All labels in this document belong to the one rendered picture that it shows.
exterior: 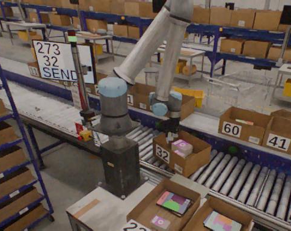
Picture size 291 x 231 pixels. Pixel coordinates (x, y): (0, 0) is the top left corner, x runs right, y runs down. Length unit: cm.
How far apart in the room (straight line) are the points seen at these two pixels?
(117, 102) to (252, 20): 545
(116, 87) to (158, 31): 39
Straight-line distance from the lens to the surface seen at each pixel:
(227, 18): 667
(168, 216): 146
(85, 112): 198
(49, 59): 225
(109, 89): 130
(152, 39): 142
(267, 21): 640
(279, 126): 221
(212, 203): 150
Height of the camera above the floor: 188
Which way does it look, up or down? 32 degrees down
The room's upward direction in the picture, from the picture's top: 4 degrees clockwise
